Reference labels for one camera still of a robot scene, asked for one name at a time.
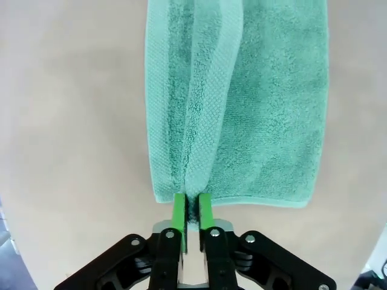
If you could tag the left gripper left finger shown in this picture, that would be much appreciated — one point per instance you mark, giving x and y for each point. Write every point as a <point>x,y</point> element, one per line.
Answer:
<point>164,259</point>

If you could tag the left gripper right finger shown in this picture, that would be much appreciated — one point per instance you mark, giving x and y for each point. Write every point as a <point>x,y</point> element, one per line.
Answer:
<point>217,259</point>

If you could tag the green terry towel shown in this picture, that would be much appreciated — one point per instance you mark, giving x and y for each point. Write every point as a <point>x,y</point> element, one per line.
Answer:
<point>272,105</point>

